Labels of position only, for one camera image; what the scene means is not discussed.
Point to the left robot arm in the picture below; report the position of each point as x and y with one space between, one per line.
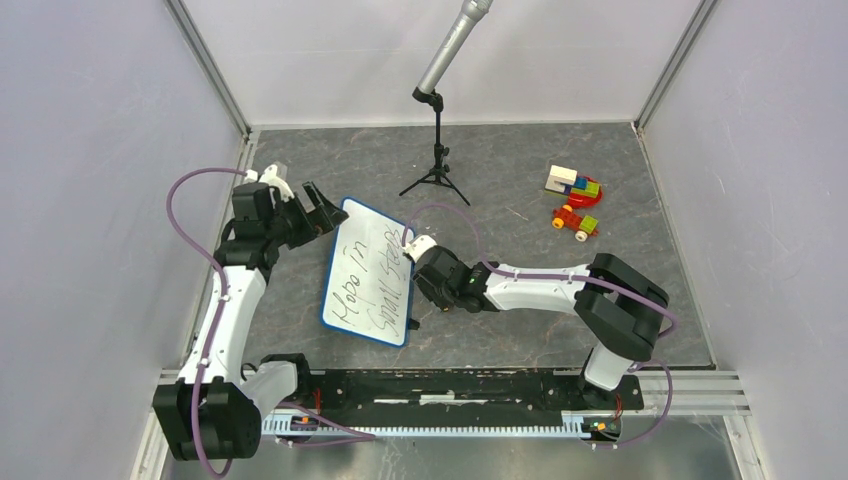
212 411

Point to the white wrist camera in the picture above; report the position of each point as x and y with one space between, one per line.
417 247
275 176

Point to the silver microphone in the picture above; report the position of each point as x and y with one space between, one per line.
470 14

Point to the red toy block car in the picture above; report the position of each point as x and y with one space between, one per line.
583 227

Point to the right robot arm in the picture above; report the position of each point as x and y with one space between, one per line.
620 306

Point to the white cable duct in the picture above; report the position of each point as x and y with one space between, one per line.
286 424

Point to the black tripod mic stand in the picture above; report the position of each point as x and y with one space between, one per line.
438 174

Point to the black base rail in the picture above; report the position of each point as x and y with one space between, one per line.
497 397

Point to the colourful toy block stack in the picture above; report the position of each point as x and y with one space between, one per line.
580 191

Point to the blue framed whiteboard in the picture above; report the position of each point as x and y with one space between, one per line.
368 289

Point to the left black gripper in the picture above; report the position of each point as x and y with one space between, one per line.
326 217

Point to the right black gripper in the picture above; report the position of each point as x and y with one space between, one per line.
427 288

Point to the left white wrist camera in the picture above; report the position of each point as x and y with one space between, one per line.
275 176

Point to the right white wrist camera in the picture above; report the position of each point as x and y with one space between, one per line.
417 247

